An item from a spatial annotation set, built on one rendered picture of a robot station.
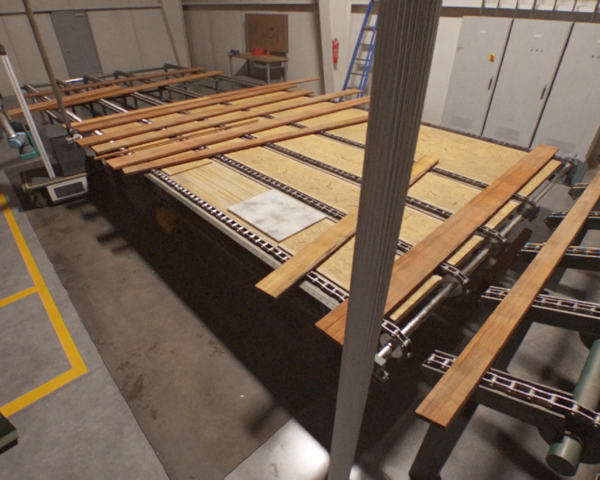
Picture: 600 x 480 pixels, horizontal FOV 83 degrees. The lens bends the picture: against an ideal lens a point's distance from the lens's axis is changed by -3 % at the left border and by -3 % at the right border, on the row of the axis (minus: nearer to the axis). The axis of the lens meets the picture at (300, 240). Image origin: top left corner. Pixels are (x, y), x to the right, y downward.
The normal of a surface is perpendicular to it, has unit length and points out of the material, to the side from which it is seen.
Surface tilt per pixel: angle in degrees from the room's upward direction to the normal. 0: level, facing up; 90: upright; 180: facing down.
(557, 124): 90
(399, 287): 0
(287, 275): 0
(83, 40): 90
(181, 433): 0
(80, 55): 90
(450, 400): 22
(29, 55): 88
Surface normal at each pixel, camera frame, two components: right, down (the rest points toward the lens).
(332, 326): 0.00, -0.82
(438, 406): -0.26, -0.92
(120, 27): 0.69, 0.36
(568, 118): -0.72, 0.39
